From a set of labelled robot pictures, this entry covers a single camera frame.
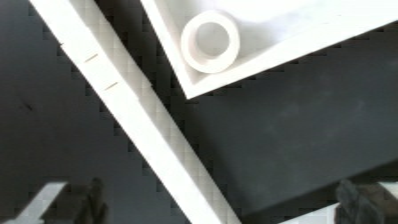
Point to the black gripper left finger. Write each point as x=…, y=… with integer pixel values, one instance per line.
x=66, y=204

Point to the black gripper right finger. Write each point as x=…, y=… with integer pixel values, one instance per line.
x=368, y=203

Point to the white square tabletop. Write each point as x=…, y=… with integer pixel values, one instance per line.
x=231, y=37

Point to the white obstacle fence bar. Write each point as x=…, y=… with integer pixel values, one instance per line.
x=94, y=49

